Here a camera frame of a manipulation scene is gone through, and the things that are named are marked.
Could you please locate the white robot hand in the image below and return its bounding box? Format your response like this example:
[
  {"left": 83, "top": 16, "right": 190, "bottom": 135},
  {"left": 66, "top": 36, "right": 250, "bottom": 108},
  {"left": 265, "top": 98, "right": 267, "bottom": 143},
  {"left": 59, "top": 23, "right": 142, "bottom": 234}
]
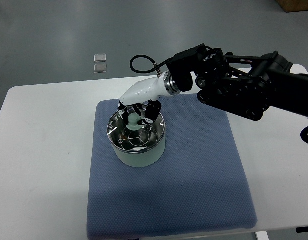
[{"left": 117, "top": 71, "right": 181, "bottom": 125}]

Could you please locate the glass lid with green knob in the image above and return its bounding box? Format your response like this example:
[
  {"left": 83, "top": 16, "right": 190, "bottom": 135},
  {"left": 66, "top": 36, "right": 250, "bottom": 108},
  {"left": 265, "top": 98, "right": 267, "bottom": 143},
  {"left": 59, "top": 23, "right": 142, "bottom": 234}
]
[{"left": 107, "top": 105, "right": 165, "bottom": 154}]

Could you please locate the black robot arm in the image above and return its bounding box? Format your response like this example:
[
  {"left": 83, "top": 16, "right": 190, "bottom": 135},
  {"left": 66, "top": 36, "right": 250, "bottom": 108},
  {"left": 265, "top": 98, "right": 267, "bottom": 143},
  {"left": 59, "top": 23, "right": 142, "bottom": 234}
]
[{"left": 118, "top": 44, "right": 308, "bottom": 126}]

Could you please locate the pale green pot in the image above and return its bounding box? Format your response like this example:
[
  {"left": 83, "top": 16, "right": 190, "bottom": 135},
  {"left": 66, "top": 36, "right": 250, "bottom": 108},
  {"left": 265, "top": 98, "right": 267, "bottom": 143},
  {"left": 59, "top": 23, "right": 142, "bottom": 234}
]
[{"left": 106, "top": 104, "right": 167, "bottom": 168}]

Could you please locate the upper metal floor plate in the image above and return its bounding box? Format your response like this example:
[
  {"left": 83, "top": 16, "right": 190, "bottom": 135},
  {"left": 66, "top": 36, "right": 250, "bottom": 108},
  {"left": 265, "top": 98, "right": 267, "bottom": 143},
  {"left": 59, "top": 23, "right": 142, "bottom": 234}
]
[{"left": 93, "top": 53, "right": 107, "bottom": 63}]

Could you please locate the blue textured mat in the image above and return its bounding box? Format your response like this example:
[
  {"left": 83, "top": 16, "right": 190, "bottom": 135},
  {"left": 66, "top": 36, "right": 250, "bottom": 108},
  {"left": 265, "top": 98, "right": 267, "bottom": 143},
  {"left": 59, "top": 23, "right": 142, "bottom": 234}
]
[{"left": 87, "top": 94, "right": 257, "bottom": 240}]

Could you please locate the brown cardboard box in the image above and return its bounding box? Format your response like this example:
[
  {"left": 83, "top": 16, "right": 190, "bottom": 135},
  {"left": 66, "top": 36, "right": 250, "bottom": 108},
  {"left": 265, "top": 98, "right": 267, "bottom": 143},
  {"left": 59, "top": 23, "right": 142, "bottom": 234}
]
[{"left": 276, "top": 0, "right": 308, "bottom": 13}]

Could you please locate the black table control panel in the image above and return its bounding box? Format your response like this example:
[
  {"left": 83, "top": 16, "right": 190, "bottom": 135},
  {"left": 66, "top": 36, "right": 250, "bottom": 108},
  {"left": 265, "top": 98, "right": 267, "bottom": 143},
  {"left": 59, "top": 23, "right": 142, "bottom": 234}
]
[{"left": 296, "top": 226, "right": 308, "bottom": 234}]

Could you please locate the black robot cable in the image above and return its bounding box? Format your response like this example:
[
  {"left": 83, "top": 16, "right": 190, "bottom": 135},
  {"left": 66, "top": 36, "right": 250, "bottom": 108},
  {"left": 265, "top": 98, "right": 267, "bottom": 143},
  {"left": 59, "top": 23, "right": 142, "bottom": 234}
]
[{"left": 129, "top": 54, "right": 174, "bottom": 77}]

